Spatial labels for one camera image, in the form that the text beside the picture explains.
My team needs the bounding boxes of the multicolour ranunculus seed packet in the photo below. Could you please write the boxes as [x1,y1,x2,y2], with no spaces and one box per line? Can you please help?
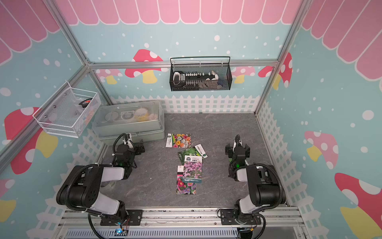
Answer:
[166,133,192,148]

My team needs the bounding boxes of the green gourd seed packet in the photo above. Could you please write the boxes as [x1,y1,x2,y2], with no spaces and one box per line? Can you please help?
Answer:
[178,144,208,165]

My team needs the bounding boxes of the purple flower seed packet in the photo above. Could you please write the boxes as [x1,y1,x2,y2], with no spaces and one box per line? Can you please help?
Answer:
[183,155,203,183]

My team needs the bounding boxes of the pink mixed flower seed packet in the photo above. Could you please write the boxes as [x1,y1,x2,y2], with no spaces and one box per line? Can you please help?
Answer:
[176,165,197,195]

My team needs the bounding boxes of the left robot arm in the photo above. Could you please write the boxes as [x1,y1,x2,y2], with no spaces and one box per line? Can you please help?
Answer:
[56,141,145,227]

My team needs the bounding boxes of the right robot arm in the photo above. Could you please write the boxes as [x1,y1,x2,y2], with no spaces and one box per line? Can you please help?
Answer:
[224,142,286,224]

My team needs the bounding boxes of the translucent green storage box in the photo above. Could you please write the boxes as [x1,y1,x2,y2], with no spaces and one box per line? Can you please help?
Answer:
[92,101,165,145]

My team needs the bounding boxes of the black red object in basket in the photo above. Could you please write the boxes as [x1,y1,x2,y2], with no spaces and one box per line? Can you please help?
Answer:
[79,98,93,108]

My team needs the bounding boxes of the small green circuit board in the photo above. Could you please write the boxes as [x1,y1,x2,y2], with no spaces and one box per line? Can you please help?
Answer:
[113,229,128,237]

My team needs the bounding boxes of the black white tool in basket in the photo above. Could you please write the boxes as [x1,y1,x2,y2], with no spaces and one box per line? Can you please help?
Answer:
[170,71,219,88]

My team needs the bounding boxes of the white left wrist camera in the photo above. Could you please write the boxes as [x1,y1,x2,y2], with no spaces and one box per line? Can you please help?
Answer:
[122,133,134,148]

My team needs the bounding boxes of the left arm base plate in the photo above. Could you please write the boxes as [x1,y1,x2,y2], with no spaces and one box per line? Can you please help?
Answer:
[100,210,143,226]

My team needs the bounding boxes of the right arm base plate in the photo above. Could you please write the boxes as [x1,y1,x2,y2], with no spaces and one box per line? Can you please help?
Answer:
[217,209,262,226]

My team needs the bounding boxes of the white wire mesh basket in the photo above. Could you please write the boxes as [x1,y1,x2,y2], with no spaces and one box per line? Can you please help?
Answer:
[32,82,101,138]

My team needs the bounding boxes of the aluminium front rail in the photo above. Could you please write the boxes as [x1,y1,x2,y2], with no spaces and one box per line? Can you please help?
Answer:
[58,207,305,229]

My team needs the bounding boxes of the black wire mesh basket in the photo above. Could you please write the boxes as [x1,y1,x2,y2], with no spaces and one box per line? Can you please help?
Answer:
[169,56,232,91]

